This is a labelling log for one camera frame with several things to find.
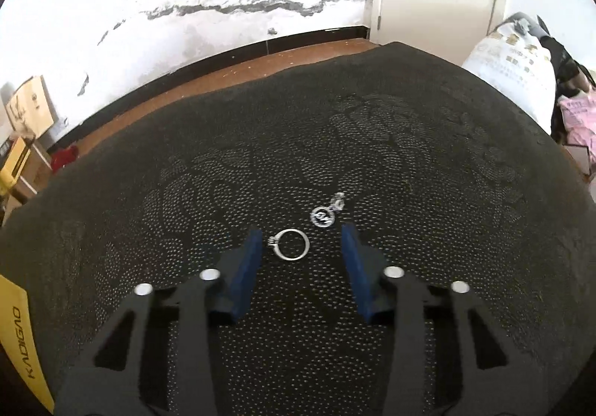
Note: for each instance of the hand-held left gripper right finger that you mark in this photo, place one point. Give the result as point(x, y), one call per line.
point(358, 271)

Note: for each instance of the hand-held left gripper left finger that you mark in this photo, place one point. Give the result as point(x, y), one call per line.
point(244, 267)

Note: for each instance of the yellow box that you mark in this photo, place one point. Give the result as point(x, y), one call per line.
point(23, 337)

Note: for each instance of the round silver earring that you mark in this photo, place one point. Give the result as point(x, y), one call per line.
point(321, 216)

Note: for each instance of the small silver earring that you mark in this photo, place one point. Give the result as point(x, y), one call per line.
point(338, 202)

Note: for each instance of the black dotted mat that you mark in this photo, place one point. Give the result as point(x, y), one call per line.
point(419, 141)

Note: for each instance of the red cloth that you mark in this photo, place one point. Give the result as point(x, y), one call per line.
point(64, 157)

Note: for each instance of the brown cardboard box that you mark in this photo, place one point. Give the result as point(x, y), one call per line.
point(30, 178)

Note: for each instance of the white printed sack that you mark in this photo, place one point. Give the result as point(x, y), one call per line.
point(507, 71)

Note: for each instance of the yellow and black carton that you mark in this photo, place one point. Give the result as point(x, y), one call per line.
point(11, 164)

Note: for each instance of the pink plastic bag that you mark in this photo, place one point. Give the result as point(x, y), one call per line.
point(579, 122)

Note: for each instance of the dark cloth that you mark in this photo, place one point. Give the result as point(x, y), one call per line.
point(565, 62)

